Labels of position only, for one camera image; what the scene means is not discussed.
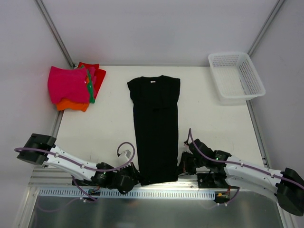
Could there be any black t shirt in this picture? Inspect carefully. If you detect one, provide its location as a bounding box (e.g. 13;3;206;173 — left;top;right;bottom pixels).
127;75;181;185

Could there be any white plastic basket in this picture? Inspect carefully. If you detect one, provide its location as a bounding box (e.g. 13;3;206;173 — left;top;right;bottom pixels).
208;52;266;105

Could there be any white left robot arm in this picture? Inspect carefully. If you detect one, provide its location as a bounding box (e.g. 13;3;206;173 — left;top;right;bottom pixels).
14;133;143;195

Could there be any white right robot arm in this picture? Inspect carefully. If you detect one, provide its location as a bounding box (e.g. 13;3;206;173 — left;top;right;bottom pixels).
178;139;304;217

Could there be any orange folded t shirt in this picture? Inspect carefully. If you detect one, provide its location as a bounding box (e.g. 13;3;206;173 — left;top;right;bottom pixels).
56;76;89;112

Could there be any magenta folded t shirt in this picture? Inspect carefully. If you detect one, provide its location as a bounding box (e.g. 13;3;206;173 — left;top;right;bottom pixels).
47;66;90;104

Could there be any red folded t shirt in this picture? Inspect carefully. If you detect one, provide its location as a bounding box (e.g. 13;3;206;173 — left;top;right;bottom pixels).
78;62;106;99

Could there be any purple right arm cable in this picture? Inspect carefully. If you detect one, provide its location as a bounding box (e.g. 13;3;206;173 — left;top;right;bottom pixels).
187;128;304;209

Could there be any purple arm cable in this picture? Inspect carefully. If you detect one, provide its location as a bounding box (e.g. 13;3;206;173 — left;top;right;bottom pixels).
187;128;304;209
14;141;136;205

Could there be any white slotted cable duct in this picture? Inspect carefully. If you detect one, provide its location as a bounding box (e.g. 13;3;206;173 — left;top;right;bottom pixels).
38;188;216;200

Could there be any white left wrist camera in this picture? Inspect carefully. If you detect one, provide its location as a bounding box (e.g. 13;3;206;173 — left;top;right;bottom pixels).
118;150;133;166

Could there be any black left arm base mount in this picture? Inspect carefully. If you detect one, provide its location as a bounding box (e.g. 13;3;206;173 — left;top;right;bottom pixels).
72;177;97;187

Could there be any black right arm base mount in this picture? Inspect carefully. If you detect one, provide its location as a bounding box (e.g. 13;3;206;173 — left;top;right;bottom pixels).
197;172;238;189

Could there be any aluminium front rail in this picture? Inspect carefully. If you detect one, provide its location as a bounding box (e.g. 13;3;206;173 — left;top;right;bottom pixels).
28;168;238;191

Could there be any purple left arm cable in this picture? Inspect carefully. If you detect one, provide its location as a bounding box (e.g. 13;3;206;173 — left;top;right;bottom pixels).
14;141;136;205

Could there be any left aluminium corner post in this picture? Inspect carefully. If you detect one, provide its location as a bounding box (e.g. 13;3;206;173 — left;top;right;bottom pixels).
34;0;76;69

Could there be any aluminium corner post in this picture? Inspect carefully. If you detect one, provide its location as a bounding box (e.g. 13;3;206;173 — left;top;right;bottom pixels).
34;0;76;69
247;0;287;57

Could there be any right aluminium corner post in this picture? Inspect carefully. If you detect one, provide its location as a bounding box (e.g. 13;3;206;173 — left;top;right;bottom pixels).
247;0;287;57

